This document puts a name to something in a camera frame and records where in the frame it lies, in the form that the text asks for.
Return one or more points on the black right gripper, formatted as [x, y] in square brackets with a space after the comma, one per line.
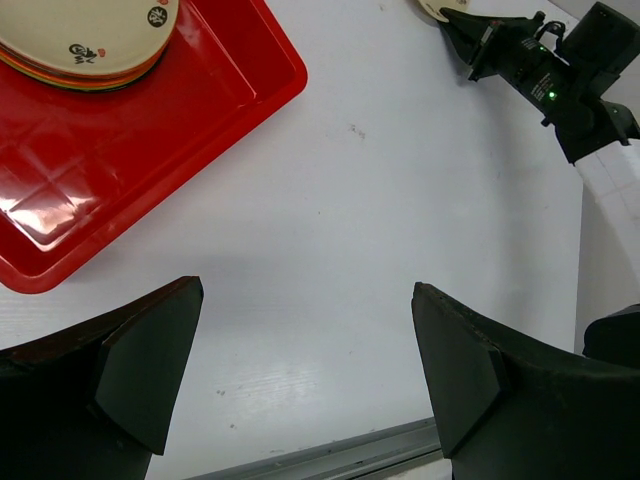
[508, 47]

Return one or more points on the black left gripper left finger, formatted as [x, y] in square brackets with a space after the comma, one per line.
[95, 400]

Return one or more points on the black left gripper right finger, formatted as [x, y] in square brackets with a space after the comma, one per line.
[508, 406]

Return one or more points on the cream floral plate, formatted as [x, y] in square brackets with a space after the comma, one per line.
[435, 8]
[87, 37]

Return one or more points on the orange plate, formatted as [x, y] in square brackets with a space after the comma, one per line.
[82, 83]

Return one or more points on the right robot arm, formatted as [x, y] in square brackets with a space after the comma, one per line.
[609, 166]

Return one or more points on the red plastic bin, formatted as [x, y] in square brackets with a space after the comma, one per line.
[79, 169]

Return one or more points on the aluminium table edge rail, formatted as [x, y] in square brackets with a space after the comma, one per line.
[408, 451]

